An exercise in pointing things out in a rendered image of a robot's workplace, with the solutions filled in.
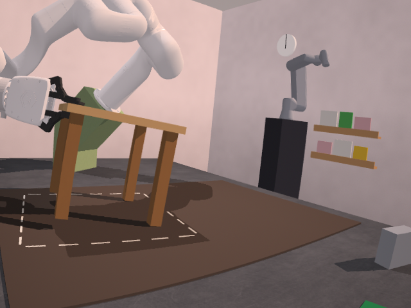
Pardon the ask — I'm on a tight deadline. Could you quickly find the wooden stool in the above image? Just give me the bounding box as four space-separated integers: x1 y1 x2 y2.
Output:
49 103 187 227

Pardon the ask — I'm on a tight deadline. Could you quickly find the brown floor mat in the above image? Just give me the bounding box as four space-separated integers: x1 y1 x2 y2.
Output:
0 180 361 308

